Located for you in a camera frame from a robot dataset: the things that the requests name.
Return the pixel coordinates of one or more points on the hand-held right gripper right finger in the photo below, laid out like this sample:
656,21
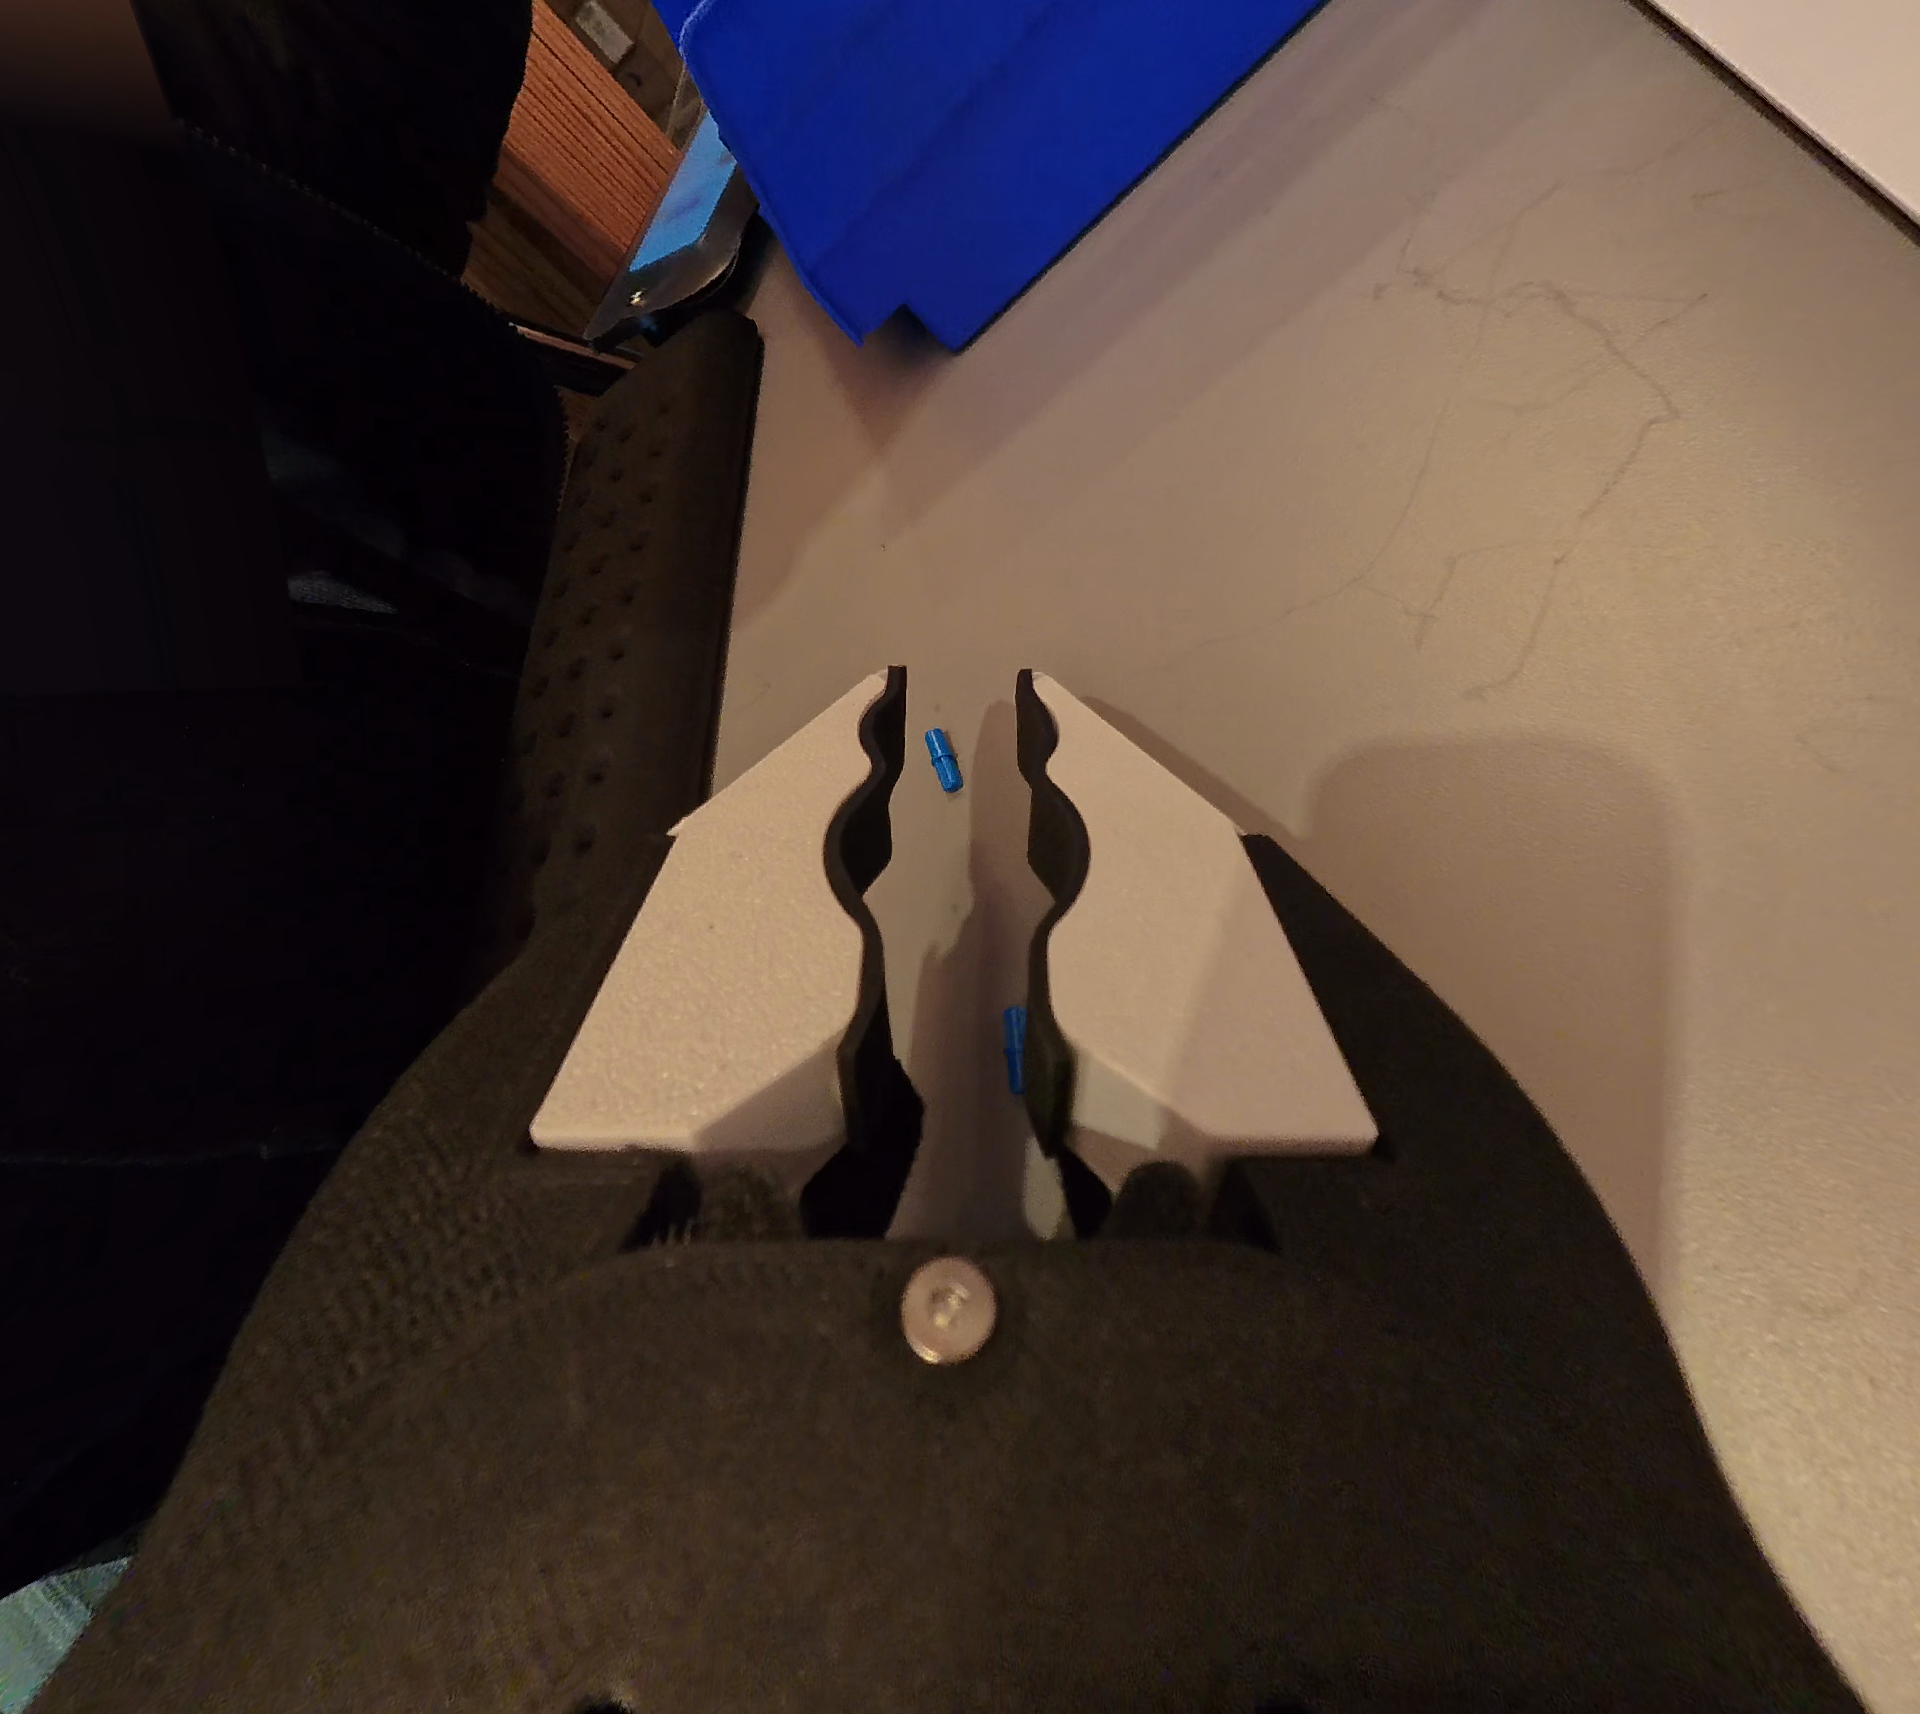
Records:
1197,995

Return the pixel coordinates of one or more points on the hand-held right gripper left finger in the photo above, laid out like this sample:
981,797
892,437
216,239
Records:
720,995

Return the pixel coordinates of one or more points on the blue connector pin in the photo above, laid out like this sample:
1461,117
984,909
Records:
944,759
1014,1050

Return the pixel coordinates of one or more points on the blue tagged parts bin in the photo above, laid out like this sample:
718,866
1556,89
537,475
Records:
1021,65

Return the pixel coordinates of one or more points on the black perforated board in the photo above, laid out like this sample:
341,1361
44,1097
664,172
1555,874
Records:
645,634

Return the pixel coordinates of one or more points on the metal clamp plate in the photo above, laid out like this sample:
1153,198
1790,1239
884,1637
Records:
682,244

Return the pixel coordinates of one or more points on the wooden slatted panel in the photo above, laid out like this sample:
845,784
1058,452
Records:
584,168

